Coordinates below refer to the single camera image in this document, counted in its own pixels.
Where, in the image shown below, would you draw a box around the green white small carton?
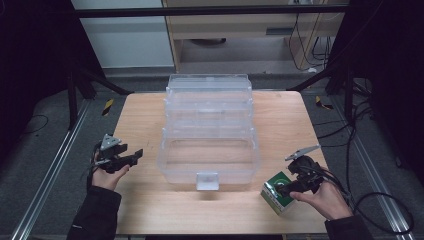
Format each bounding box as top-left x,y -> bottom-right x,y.
260,170 -> 296,216

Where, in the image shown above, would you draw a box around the black horizontal bar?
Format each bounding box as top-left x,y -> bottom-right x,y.
74,4 -> 349,18

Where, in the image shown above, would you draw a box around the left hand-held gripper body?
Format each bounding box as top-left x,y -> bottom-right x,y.
93,133 -> 134,174

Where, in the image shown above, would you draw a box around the aluminium floor rail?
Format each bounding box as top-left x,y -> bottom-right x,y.
9,99 -> 92,240
329,96 -> 414,240

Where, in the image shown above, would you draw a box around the person's left hand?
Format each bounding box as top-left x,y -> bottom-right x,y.
91,163 -> 131,192

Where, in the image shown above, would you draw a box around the yellow black striped floor tape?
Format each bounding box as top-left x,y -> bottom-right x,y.
101,98 -> 115,117
314,95 -> 334,111

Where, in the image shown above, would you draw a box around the clear plastic storage box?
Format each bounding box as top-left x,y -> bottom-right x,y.
157,73 -> 261,192

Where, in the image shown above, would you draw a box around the black curtain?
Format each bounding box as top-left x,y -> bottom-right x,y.
328,0 -> 424,188
0,0 -> 105,161

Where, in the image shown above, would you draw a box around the white cabinet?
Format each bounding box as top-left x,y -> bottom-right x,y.
70,0 -> 175,69

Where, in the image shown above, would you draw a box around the person's right hand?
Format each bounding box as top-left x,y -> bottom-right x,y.
289,181 -> 354,221

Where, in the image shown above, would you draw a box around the black metal stand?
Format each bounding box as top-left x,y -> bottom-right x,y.
286,59 -> 358,124
66,64 -> 135,131

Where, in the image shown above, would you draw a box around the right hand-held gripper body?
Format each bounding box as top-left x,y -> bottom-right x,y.
284,144 -> 326,196

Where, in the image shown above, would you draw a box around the wooden desk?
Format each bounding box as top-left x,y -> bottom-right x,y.
162,0 -> 346,73

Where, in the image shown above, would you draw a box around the black hanging cables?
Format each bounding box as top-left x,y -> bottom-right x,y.
288,13 -> 334,73

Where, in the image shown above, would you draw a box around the thin black floor cable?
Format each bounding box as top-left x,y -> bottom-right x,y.
19,114 -> 50,138

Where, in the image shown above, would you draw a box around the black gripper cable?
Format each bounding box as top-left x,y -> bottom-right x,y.
313,166 -> 415,235

